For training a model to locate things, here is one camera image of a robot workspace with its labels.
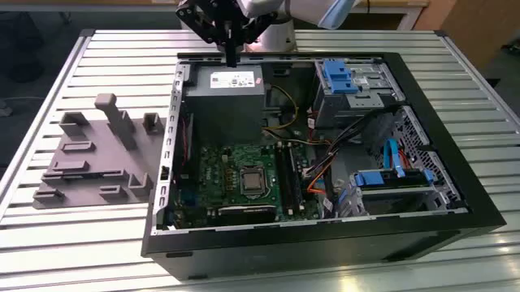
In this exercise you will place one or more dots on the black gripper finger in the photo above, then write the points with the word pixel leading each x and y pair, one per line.
pixel 203 30
pixel 251 30

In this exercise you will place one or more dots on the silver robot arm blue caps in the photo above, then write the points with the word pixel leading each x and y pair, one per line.
pixel 275 36

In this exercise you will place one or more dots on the RAM slot white latches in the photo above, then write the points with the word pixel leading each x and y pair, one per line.
pixel 286 179

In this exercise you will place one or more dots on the gray power supply unit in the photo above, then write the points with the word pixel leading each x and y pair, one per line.
pixel 223 112

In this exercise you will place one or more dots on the silver drive bay cage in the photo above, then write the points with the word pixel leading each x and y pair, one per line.
pixel 365 103

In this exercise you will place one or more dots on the green motherboard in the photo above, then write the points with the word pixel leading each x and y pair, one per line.
pixel 259 155

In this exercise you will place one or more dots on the black office chair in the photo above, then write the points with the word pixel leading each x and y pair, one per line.
pixel 20 45

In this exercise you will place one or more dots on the gray parts rack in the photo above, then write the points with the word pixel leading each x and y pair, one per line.
pixel 101 146

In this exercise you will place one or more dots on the silver CPU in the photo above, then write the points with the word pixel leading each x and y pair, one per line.
pixel 251 181

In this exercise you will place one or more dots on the brown wooden cabinet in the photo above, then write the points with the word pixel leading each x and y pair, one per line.
pixel 478 24

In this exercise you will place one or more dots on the hard disk in blue carrier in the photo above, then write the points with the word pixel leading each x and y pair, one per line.
pixel 369 178

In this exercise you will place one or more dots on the black graphics card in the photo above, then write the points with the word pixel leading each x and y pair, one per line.
pixel 243 214

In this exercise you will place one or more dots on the silver disk bay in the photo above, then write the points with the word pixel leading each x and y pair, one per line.
pixel 398 190

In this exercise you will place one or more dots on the black open PC case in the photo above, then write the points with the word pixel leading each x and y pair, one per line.
pixel 283 252

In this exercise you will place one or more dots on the blue drive bay bracket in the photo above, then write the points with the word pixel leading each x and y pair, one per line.
pixel 338 76

